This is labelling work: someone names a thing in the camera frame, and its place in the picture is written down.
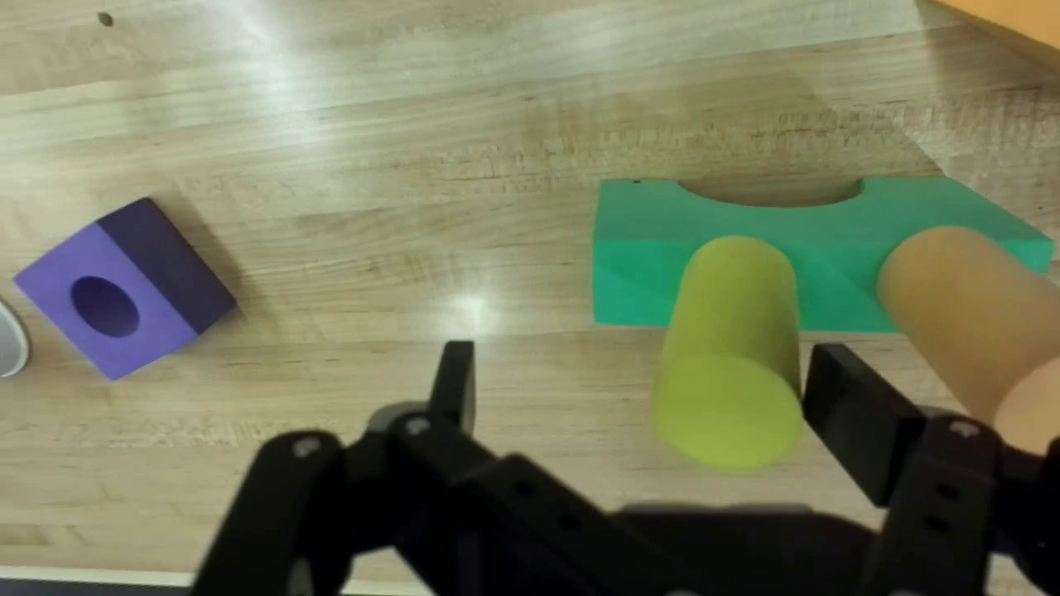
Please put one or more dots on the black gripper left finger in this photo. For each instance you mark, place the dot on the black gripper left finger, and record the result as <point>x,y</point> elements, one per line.
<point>366,499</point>

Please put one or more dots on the wooden triangle wedge block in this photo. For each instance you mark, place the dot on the wooden triangle wedge block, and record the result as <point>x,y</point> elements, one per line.
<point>1006,19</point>

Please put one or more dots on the plain white paper cup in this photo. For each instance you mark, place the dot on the plain white paper cup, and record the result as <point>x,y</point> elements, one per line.
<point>10,342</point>

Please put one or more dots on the purple foam cube with hole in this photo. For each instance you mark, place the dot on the purple foam cube with hole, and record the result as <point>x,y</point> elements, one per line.
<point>120,300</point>

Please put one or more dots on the natural wooden cylinder block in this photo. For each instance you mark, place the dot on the natural wooden cylinder block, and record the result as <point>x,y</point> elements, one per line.
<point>971,319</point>

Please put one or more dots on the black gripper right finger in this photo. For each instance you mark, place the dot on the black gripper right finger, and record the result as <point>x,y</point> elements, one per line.
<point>949,499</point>

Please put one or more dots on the yellow foam cylinder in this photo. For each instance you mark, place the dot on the yellow foam cylinder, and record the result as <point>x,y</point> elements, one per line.
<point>730,365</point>

